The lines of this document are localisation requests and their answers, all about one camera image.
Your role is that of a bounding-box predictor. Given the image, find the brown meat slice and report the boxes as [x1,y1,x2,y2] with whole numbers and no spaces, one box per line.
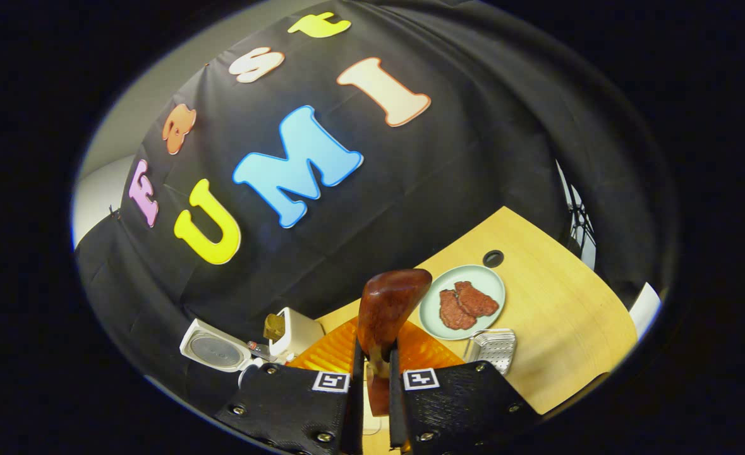
[453,281,500,319]
[439,289,477,331]

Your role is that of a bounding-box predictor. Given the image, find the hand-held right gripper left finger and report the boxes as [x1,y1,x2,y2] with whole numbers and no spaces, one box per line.
[214,316,366,455]

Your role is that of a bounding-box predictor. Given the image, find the black backdrop cloth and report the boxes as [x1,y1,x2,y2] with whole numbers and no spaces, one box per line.
[74,0,676,418]

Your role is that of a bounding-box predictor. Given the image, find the pale green plate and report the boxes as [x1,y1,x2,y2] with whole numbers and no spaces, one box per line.
[418,264,507,342]

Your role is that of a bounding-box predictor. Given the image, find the brown wooden spoon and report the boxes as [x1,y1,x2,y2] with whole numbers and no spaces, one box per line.
[356,269,433,418]

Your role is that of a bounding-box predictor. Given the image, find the white toaster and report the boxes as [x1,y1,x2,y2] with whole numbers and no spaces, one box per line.
[269,307,325,362]

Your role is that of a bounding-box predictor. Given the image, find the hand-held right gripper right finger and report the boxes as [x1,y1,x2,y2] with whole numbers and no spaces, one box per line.
[387,319,541,455]

